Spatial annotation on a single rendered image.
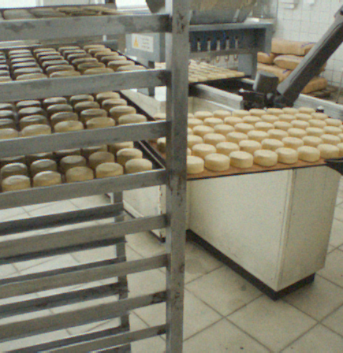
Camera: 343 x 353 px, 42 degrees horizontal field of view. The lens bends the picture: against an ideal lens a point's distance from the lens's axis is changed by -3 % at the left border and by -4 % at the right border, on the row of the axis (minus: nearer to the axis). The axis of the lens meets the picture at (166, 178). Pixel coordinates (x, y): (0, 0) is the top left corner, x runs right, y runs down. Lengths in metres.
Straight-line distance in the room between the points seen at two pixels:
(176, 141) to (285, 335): 1.43
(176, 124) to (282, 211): 1.25
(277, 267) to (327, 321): 0.34
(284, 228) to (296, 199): 0.14
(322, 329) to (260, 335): 0.28
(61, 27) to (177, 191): 0.34
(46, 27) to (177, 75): 0.21
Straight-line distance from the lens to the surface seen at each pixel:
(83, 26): 0.73
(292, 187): 1.90
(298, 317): 2.18
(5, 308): 1.43
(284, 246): 2.03
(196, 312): 2.14
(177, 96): 0.76
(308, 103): 2.15
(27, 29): 0.72
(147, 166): 0.85
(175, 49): 0.74
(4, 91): 0.73
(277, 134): 1.12
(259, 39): 2.60
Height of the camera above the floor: 1.39
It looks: 24 degrees down
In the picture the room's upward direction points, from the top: straight up
